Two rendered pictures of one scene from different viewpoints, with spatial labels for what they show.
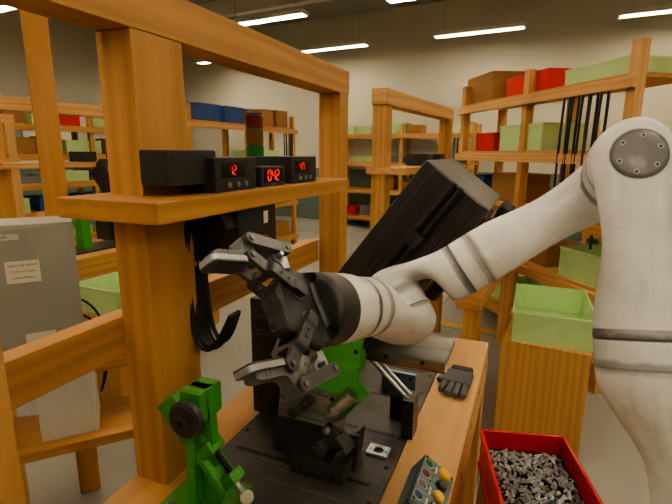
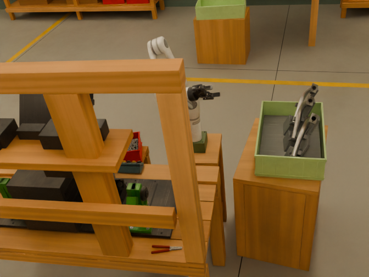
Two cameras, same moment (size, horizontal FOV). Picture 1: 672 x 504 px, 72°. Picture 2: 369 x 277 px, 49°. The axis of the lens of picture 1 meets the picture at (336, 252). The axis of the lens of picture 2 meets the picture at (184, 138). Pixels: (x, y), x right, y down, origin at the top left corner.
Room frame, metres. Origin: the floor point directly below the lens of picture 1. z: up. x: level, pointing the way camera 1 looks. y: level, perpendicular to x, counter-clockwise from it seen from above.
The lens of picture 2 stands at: (0.77, 1.81, 2.57)
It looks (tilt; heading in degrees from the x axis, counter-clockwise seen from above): 37 degrees down; 262
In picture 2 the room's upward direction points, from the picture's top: 8 degrees counter-clockwise
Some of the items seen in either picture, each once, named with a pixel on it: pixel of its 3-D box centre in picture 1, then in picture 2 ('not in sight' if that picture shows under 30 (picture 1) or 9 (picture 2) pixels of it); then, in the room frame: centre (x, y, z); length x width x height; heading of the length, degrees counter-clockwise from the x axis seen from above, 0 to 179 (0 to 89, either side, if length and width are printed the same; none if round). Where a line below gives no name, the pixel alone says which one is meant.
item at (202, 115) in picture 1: (238, 185); not in sight; (6.98, 1.46, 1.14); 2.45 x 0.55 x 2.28; 152
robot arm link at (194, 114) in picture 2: not in sight; (191, 106); (0.40, -0.32, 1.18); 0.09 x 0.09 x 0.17; 0
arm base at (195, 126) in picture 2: not in sight; (194, 127); (0.40, -0.32, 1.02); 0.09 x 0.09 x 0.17; 78
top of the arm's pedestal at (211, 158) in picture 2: not in sight; (196, 149); (0.40, -0.32, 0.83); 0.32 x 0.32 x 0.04; 68
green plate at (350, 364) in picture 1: (344, 343); not in sight; (1.06, -0.02, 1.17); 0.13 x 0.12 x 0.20; 157
